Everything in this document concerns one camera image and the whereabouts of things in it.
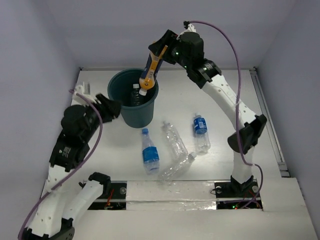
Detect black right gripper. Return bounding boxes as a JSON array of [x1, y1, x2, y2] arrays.
[[148, 29, 191, 70]]

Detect orange yellow label bottle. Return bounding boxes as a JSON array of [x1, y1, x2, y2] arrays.
[[139, 45, 168, 96]]

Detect blue label white cap bottle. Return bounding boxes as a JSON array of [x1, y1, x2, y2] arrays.
[[193, 113, 211, 154]]

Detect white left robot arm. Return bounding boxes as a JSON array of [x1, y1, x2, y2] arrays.
[[17, 92, 121, 240]]

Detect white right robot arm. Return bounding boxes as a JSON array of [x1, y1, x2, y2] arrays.
[[148, 30, 267, 196]]

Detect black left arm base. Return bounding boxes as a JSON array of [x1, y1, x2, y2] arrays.
[[88, 181, 127, 211]]

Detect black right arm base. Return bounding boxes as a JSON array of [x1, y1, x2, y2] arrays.
[[210, 179, 263, 210]]

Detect dark green ribbed bin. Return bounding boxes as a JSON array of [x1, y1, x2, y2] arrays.
[[107, 68, 159, 129]]

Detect clear crushed bottle white cap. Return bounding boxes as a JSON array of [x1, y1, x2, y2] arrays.
[[161, 121, 188, 160]]

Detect clear bottle lying sideways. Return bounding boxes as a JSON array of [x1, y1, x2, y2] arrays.
[[157, 151, 197, 183]]

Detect silver foil tape strip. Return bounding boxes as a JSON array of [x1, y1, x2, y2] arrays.
[[125, 181, 217, 211]]

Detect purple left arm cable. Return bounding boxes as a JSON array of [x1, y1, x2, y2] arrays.
[[17, 88, 104, 240]]

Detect aluminium rail on table edge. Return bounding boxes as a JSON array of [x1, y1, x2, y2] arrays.
[[249, 67, 291, 178]]

